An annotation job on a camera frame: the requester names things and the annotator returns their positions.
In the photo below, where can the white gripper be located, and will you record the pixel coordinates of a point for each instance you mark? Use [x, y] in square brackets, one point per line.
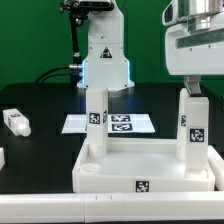
[195, 54]

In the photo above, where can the white desk tabletop tray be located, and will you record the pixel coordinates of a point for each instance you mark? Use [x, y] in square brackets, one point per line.
[135, 165]

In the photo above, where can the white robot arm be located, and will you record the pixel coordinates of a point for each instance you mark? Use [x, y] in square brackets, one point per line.
[197, 15]

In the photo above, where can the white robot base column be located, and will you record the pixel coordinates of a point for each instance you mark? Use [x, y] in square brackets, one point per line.
[106, 65]

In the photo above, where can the white marker sheet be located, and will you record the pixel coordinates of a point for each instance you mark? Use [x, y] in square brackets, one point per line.
[117, 123]

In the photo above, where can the white right fence bar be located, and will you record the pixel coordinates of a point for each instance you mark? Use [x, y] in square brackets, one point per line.
[217, 165]

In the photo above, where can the white fence bar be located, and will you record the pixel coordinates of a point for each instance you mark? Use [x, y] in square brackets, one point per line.
[217, 165]
[111, 207]

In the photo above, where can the white front fence bar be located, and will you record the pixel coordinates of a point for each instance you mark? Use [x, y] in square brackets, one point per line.
[111, 207]

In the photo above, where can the white obstacle wall left piece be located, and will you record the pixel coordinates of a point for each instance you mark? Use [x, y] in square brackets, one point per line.
[2, 159]

